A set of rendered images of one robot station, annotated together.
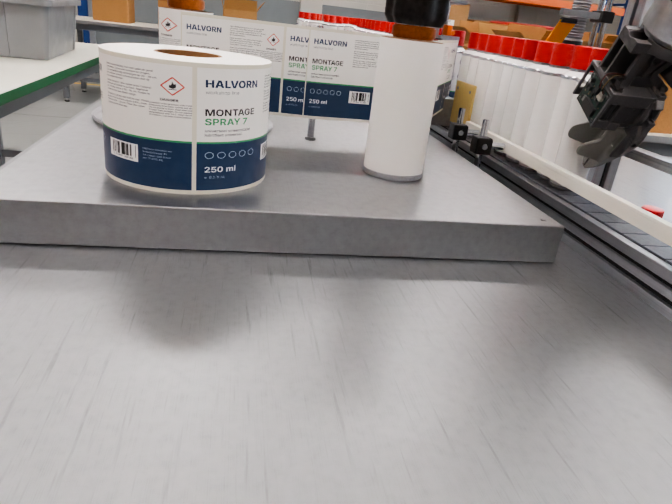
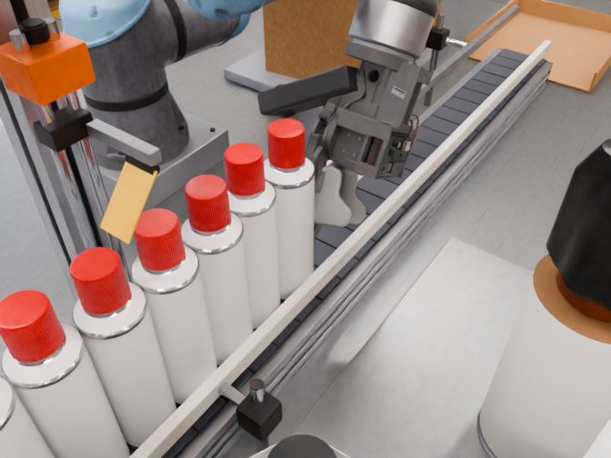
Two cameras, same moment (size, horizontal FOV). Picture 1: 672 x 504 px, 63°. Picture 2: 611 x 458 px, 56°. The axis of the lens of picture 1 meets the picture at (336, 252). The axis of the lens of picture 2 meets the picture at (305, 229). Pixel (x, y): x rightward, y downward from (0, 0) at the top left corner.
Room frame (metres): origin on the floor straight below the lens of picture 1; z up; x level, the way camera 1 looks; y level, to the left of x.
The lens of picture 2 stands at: (1.13, -0.01, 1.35)
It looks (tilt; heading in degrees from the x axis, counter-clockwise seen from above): 42 degrees down; 228
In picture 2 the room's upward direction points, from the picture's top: straight up
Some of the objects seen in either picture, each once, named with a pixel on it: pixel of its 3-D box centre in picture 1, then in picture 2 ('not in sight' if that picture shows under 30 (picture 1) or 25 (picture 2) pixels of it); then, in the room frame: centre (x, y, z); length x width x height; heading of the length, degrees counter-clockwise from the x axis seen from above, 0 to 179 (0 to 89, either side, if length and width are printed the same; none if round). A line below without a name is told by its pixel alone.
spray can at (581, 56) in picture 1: (568, 115); (250, 243); (0.90, -0.34, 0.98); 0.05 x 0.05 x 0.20
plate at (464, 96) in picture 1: (461, 104); not in sight; (1.23, -0.23, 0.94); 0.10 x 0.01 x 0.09; 12
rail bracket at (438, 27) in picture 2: not in sight; (445, 64); (0.34, -0.53, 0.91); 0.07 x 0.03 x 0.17; 102
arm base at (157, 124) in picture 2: not in sight; (132, 113); (0.82, -0.72, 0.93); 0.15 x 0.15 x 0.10
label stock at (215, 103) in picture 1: (188, 114); not in sight; (0.70, 0.21, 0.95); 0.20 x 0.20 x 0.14
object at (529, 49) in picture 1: (520, 99); (126, 355); (1.05, -0.30, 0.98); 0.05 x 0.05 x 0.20
